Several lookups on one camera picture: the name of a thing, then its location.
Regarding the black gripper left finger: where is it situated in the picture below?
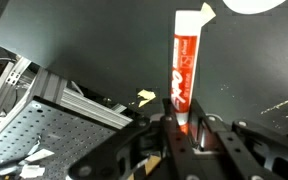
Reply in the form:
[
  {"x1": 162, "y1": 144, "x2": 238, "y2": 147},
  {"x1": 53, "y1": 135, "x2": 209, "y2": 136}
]
[{"x1": 67, "y1": 98, "x2": 198, "y2": 180}]

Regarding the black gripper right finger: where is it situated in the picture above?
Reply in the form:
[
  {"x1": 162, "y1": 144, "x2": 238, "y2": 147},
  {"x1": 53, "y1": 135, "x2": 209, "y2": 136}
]
[{"x1": 188, "y1": 99, "x2": 288, "y2": 180}]

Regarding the red Expo marker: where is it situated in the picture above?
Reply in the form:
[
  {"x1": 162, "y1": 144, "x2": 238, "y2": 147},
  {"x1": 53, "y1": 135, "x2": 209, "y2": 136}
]
[{"x1": 169, "y1": 9, "x2": 203, "y2": 134}]

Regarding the beige tape scrap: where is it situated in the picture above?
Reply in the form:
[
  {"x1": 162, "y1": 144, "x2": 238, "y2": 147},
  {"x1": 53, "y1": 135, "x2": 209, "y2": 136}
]
[
  {"x1": 136, "y1": 88, "x2": 157, "y2": 108},
  {"x1": 199, "y1": 2, "x2": 217, "y2": 25}
]

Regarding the perforated breadboard plate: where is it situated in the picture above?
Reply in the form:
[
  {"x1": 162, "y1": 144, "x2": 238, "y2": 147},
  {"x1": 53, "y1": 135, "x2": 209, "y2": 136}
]
[{"x1": 0, "y1": 96, "x2": 118, "y2": 180}]

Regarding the white paper scrap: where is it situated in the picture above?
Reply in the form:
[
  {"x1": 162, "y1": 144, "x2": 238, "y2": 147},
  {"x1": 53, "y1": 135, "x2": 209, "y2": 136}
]
[
  {"x1": 0, "y1": 164, "x2": 20, "y2": 177},
  {"x1": 23, "y1": 148, "x2": 56, "y2": 164},
  {"x1": 18, "y1": 164, "x2": 47, "y2": 180}
]

